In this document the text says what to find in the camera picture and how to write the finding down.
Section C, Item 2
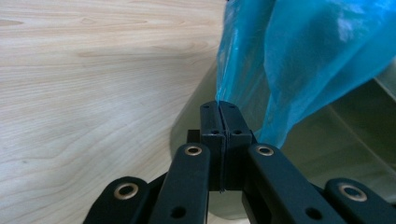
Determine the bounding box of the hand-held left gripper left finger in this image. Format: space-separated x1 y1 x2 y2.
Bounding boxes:
199 100 227 192

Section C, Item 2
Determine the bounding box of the blue plastic bag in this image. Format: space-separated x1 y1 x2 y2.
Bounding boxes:
215 0 396 149

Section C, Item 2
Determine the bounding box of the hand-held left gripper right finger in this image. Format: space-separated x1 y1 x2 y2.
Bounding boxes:
219 100 254 191

